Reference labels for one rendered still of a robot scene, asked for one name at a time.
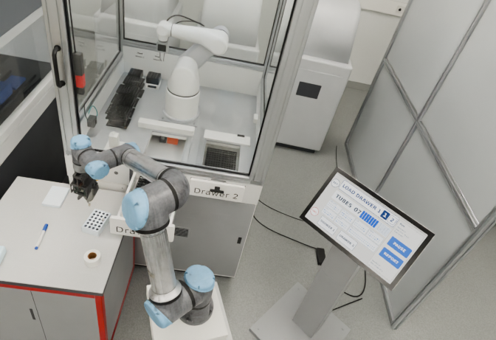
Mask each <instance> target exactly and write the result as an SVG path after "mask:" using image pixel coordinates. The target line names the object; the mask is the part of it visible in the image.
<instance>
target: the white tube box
mask: <svg viewBox="0 0 496 340"><path fill-rule="evenodd" d="M110 217H111V213H110V212H105V211H103V210H100V209H94V211H93V212H92V213H91V215H90V216H89V217H88V218H87V220H86V221H85V223H84V224H83V225H82V227H81V228H82V232H85V233H87V234H90V235H94V236H97V237H99V236H100V234H101V232H102V231H103V230H104V228H105V227H106V225H107V223H108V222H109V218H110ZM102 218H104V221H102Z"/></svg>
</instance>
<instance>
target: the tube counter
mask: <svg viewBox="0 0 496 340"><path fill-rule="evenodd" d="M351 212H352V213H354V214H355V215H356V216H357V217H358V218H360V219H361V220H363V221H364V222H366V224H368V225H369V226H371V227H372V228H374V229H375V230H376V231H377V232H379V233H380V234H381V235H383V236H384V237H387V235H388V234H389V232H390V231H391V229H390V228H389V227H387V226H386V225H384V224H383V223H382V222H381V221H379V220H377V219H376V218H375V217H374V216H372V215H371V214H369V213H368V212H366V211H365V210H364V209H363V208H361V207H360V206H358V205H356V206H355V207H354V209H353V210H352V211H351Z"/></svg>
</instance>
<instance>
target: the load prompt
mask: <svg viewBox="0 0 496 340"><path fill-rule="evenodd" d="M338 189H340V190H341V191H343V192H344V193H345V194H346V195H348V196H350V197H351V198H352V199H354V200H355V201H356V202H358V203H359V204H361V205H362V206H364V208H366V209H368V210H369V211H370V212H372V213H373V214H374V215H376V216H377V217H378V218H380V219H382V220H383V221H384V222H385V223H387V224H388V225H390V226H391V227H394V226H395V225H396V223H397V222H398V221H399V219H400V218H399V217H397V216H396V215H394V214H393V213H392V212H390V211H389V210H387V209H386V208H384V207H383V206H382V205H380V204H379V203H377V202H376V201H375V200H373V199H372V198H370V197H369V196H367V195H366V194H364V193H363V192H362V191H360V190H358V189H357V188H356V187H355V186H353V185H352V184H350V183H349V182H347V181H346V180H344V181H343V182H342V183H341V185H340V186H339V187H338Z"/></svg>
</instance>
